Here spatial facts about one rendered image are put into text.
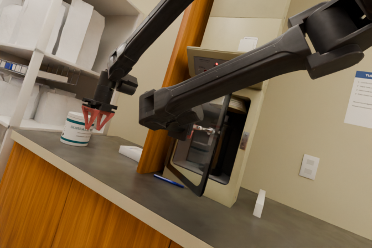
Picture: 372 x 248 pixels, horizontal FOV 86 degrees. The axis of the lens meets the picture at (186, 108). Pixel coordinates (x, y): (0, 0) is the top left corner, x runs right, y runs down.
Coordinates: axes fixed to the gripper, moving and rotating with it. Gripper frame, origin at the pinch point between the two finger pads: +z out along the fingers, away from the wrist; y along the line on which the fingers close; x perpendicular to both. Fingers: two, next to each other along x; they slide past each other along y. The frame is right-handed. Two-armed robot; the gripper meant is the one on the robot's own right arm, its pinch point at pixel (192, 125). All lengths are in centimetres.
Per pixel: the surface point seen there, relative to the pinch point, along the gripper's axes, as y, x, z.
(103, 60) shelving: 32, 129, 58
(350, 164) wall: 3, -58, 60
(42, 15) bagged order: 40, 124, 1
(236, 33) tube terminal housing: 43.4, -0.5, 17.0
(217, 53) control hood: 29.3, 1.0, 6.0
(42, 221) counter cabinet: -53, 46, -11
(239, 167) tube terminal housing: -10.6, -16.3, 16.8
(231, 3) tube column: 57, 6, 17
